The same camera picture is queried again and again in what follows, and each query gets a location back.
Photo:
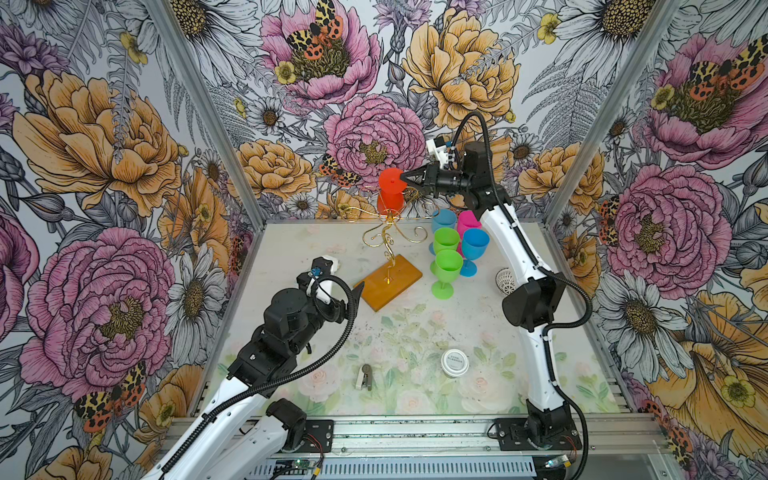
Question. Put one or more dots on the light blue wine glass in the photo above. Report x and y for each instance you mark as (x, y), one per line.
(444, 218)

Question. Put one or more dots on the cyan wine glass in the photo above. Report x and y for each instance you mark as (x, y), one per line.
(474, 244)

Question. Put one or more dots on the white round jar lid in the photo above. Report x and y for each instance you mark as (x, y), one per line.
(454, 363)

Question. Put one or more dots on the red wine glass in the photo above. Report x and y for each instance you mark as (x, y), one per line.
(391, 191)

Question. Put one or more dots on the green wine glass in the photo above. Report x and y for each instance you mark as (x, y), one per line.
(447, 268)
(447, 239)

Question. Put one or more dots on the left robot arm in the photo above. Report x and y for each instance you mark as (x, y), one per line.
(241, 427)

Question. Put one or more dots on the orange wooden rack base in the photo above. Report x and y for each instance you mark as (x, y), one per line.
(377, 294)

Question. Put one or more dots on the small grey key fob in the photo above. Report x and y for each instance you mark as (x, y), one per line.
(364, 380)

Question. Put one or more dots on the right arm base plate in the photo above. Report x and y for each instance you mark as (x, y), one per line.
(516, 434)

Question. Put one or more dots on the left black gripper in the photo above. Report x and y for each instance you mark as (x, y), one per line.
(339, 313)

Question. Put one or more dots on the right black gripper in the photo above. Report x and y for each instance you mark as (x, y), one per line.
(430, 183)

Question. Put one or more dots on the aluminium front rail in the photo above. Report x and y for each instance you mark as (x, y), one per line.
(622, 446)

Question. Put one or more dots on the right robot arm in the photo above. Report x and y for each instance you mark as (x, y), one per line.
(542, 301)

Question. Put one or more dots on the gold wire glass rack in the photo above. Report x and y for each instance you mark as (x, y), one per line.
(381, 235)

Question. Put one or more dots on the white mesh sink strainer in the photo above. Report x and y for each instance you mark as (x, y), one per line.
(506, 281)

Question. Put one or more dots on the magenta wine glass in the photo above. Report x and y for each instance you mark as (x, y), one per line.
(467, 220)

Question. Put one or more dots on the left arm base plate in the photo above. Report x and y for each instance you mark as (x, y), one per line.
(316, 438)

